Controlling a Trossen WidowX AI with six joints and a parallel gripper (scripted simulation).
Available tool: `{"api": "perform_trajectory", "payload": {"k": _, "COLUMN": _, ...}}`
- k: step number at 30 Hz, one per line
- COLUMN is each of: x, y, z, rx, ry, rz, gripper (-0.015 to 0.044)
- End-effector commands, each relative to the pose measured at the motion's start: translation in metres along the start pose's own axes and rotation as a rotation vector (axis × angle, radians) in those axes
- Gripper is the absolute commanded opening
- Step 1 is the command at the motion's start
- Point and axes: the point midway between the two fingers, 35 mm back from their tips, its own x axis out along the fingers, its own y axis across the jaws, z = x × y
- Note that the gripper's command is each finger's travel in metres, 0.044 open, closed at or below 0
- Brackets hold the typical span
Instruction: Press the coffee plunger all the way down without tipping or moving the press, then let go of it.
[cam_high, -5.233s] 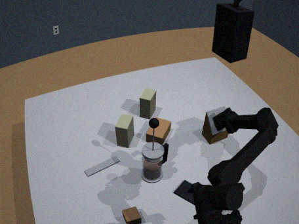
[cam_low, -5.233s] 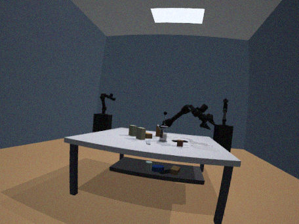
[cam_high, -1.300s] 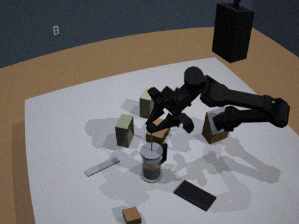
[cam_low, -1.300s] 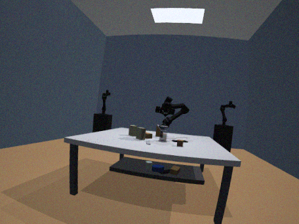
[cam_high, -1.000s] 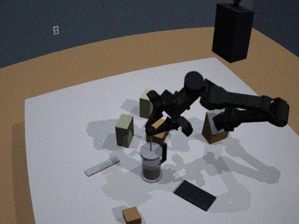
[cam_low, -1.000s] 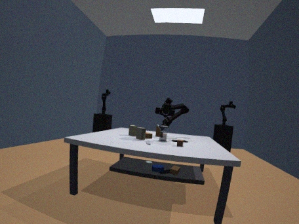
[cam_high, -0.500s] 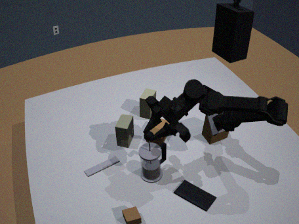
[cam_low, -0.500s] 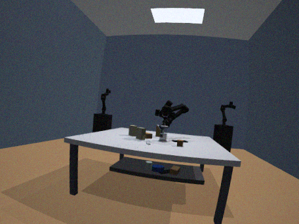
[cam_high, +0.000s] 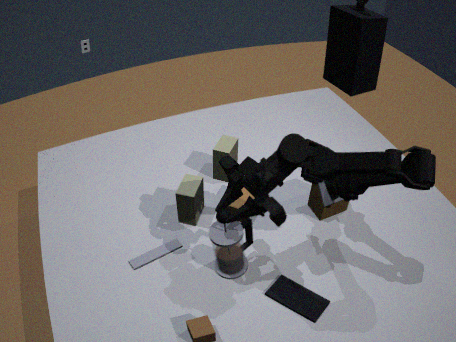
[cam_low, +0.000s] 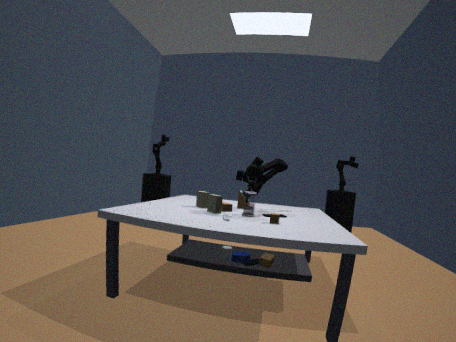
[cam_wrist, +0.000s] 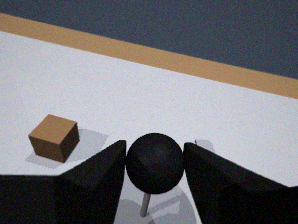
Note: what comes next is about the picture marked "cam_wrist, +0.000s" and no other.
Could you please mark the glass french press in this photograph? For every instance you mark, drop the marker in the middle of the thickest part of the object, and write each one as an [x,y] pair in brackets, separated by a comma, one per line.
[150,195]

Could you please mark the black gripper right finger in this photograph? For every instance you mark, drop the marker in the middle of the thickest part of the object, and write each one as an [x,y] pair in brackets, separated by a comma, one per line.
[227,193]

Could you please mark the grey flat bar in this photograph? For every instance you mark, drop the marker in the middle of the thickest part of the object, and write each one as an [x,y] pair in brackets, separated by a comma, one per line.
[204,144]

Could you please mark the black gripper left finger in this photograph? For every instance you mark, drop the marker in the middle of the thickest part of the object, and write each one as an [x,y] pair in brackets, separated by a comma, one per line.
[88,193]

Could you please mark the brown cube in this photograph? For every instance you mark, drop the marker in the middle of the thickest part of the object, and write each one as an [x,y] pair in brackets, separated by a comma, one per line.
[55,138]

